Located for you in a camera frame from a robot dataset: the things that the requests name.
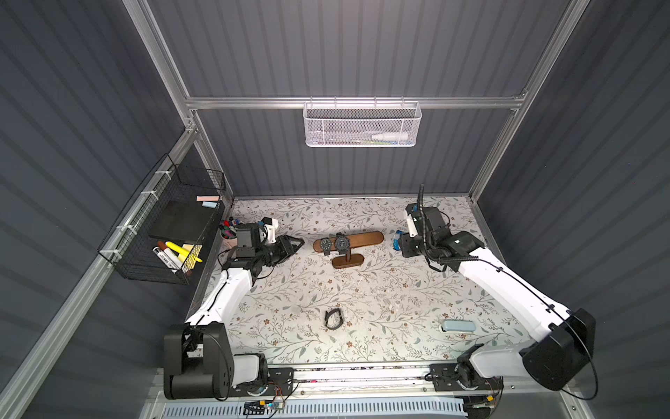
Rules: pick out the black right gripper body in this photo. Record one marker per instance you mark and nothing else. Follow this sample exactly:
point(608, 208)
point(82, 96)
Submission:
point(408, 244)

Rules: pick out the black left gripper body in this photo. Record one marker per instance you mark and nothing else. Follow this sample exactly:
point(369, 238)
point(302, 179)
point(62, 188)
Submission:
point(280, 248)

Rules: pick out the black slim watch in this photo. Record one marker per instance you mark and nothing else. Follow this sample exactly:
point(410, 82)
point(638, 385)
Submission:
point(326, 246)

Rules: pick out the black rugged watch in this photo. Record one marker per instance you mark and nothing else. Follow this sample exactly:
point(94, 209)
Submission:
point(342, 244)

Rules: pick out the brown wooden watch stand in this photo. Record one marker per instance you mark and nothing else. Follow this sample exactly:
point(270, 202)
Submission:
point(358, 240)

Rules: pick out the black round watch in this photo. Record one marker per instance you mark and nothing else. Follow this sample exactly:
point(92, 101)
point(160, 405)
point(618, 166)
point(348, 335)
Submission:
point(334, 319)

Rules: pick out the blue transparent watch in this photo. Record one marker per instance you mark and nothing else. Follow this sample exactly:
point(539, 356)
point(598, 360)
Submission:
point(397, 240)

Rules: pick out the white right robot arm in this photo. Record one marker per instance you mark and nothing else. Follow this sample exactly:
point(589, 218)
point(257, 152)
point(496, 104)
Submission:
point(561, 340)

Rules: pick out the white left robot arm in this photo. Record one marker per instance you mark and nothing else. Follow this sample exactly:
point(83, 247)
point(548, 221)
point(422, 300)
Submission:
point(199, 362)

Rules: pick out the pink pen cup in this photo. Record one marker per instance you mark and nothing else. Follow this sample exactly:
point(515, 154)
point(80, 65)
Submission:
point(228, 232)

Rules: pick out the light blue eraser case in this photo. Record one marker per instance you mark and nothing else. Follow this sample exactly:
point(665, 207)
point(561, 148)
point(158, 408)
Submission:
point(458, 326)

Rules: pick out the black notebook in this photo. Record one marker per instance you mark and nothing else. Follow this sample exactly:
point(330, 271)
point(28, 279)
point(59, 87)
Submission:
point(181, 222)

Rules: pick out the yellow highlighter marker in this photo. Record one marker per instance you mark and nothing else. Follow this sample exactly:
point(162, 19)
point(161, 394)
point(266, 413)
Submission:
point(187, 253)

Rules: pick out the white tube in basket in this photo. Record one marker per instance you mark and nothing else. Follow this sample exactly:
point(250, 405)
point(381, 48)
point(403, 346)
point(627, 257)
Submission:
point(393, 137)

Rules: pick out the white marker in basket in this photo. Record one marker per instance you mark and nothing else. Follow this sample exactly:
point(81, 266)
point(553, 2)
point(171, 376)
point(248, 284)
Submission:
point(165, 259)

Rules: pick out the black wire wall basket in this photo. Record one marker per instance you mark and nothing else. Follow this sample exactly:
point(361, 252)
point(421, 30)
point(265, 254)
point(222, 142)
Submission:
point(128, 247)

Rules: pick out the white wire mesh basket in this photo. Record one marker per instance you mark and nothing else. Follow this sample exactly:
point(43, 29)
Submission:
point(351, 124)

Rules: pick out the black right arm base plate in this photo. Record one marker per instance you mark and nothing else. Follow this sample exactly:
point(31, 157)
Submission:
point(451, 376)

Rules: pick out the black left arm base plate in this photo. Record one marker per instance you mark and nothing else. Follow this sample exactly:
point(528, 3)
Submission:
point(279, 382)

